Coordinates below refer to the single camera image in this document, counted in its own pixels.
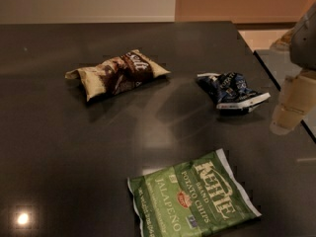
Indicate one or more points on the blue chip bag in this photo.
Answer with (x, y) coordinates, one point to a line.
(230, 92)

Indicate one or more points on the green jalapeno chip bag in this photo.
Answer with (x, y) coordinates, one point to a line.
(192, 199)

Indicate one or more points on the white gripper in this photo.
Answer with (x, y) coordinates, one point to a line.
(304, 46)

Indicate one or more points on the brown salt chip bag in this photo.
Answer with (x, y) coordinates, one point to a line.
(118, 74)

